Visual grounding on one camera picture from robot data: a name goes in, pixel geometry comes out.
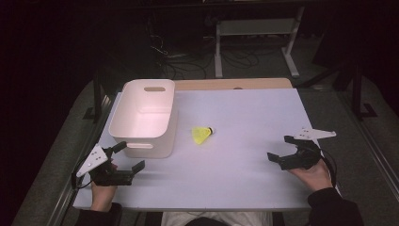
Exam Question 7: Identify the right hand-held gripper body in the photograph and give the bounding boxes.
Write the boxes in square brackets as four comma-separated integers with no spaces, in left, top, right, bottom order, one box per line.
[280,126,338,171]

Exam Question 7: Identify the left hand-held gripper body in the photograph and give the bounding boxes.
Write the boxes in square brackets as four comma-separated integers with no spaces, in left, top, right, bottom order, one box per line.
[75,144,135,187]

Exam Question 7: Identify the white plastic storage bin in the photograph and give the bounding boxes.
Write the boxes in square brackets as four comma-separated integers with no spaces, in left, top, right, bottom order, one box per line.
[107,78,179,159]

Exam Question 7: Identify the yellow shuttlecock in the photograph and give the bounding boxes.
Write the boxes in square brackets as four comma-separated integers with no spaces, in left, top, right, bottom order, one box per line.
[191,125,215,146]

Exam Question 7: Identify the person's right hand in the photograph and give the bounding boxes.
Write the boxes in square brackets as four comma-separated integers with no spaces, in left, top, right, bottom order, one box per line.
[288,158,334,193]

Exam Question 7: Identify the person's left hand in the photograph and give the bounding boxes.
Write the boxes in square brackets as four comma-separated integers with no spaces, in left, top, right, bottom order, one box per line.
[89,158,119,213]

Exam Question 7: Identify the black metal stand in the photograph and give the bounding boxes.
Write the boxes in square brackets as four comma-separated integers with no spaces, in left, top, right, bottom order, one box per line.
[296,58,379,122]
[82,73,111,124]

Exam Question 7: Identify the wooden table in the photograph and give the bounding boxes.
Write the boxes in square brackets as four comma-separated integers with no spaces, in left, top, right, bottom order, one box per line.
[173,77,294,92]

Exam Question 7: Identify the person's light trousers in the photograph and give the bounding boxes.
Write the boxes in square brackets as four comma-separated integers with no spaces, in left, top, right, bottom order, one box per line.
[160,211,275,226]

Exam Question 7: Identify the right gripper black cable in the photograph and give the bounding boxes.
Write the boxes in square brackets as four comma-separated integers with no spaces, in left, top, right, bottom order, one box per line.
[319,149,339,188]

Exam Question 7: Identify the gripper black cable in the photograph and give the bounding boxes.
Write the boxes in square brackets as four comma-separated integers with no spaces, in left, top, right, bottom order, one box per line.
[319,149,339,188]
[71,156,95,191]

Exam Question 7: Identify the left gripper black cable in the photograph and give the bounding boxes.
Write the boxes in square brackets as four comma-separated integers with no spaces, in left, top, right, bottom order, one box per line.
[71,156,95,191]

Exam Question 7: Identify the aluminium rail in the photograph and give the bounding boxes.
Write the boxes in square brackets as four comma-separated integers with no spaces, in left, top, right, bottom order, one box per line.
[336,89,399,202]
[46,93,115,226]

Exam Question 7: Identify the black floor cables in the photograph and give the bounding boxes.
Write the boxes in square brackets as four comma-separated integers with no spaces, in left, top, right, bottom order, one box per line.
[146,17,283,81]

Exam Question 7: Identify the white metal table frame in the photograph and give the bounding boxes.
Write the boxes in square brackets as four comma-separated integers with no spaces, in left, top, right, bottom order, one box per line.
[214,5,306,79]

